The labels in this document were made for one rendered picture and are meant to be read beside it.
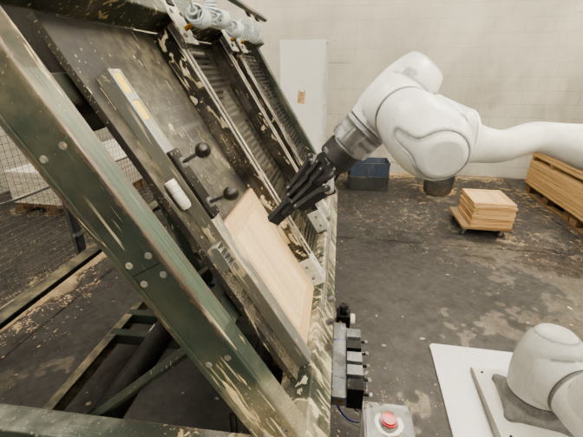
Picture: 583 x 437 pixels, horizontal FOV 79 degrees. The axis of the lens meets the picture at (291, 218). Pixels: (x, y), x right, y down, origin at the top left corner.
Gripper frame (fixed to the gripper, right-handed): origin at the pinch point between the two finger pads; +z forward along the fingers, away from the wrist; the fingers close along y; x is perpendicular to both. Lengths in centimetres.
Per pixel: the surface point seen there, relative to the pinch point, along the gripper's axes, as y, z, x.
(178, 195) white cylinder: -13.7, 16.8, -15.7
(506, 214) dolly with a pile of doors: -142, -34, 343
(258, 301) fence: 2.1, 28.6, 15.7
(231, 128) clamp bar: -56, 11, 4
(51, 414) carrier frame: 8, 91, -14
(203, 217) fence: -12.3, 19.1, -7.2
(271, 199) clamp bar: -41, 21, 27
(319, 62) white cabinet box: -375, -2, 187
